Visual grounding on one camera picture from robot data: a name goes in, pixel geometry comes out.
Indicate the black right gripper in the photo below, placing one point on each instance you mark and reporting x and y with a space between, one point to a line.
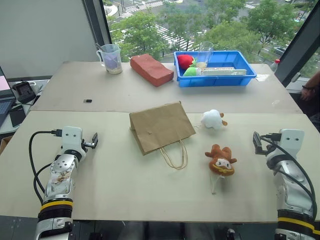
263 151

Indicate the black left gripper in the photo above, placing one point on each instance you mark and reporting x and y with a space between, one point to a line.
86 144

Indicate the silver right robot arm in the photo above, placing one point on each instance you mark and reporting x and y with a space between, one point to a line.
287 192

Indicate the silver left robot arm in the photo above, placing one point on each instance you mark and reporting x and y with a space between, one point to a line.
60 175

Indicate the person's bare forearm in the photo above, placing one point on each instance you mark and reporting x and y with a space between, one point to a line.
313 79

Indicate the brown paper bag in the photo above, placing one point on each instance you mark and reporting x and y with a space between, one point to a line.
160 125

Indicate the person's bare hand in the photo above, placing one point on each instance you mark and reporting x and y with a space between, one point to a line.
306 94

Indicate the small black usb stick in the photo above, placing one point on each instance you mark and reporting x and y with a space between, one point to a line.
87 101

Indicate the orange brown plush toy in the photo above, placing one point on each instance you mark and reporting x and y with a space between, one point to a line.
221 163

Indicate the white plush chicken toy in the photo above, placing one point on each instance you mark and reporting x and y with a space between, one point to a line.
211 119

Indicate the blue plastic tray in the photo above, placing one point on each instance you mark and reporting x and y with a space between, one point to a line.
215 80

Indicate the white power strip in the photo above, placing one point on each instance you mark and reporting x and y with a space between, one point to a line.
225 72

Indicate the clear plastic measuring jug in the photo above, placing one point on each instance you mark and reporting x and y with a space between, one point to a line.
113 65

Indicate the clear bottle with red cap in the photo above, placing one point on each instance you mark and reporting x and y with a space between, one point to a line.
275 65

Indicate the flat black notebook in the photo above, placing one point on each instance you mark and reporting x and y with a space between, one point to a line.
17 116

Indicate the black charger box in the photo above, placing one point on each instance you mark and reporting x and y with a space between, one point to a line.
23 91

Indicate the red brick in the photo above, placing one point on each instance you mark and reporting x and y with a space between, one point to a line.
151 70

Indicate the brown cardboard box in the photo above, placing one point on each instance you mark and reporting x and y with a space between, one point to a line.
3 145

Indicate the green plush toy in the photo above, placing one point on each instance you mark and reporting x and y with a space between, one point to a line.
190 72

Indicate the laptop with pink screen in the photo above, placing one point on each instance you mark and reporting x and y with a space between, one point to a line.
5 100

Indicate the clear drinking glass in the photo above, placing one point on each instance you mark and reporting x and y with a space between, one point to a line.
206 53

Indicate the red plush strawberry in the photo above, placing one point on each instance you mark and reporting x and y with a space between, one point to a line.
185 61

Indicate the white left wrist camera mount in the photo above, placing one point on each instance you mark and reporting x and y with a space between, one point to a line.
71 140

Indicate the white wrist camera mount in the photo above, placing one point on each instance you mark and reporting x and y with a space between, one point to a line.
71 140
292 143

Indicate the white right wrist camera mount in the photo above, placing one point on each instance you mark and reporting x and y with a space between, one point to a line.
292 143

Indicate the dark window frame pillar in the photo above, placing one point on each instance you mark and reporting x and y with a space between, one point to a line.
296 45
96 20

